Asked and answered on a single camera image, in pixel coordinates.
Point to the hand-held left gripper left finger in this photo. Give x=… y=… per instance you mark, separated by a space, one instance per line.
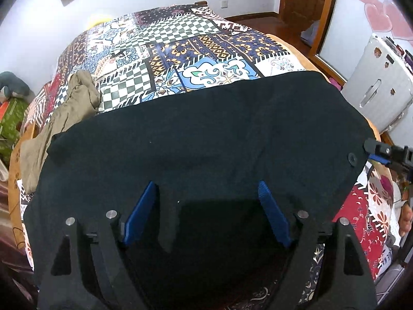
x=139 y=216

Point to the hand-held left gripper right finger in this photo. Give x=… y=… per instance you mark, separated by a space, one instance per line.
x=274 y=213

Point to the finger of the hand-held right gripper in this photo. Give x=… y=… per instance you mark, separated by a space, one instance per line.
x=377 y=146
x=379 y=160

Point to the black pants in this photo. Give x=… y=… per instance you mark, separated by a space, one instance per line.
x=200 y=142

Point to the person's right hand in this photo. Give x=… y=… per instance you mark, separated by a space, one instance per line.
x=406 y=221

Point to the white plastic storage cabinet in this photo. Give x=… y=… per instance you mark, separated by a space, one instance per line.
x=377 y=84

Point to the khaki garment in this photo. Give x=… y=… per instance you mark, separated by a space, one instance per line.
x=72 y=109

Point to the purple bag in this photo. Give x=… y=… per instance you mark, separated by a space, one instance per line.
x=311 y=34

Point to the white sliding wardrobe door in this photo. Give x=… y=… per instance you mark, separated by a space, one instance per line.
x=361 y=9

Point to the green patterned bag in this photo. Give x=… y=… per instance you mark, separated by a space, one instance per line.
x=9 y=119

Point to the brown wooden door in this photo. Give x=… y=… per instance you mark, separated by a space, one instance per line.
x=303 y=0

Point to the patchwork printed blanket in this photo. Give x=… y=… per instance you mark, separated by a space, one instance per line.
x=180 y=42

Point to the grey plush toy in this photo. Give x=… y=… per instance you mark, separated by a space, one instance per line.
x=13 y=84

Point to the wooden bedpost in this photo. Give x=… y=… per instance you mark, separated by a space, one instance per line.
x=200 y=3

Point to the white wall socket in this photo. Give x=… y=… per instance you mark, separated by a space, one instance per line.
x=224 y=4

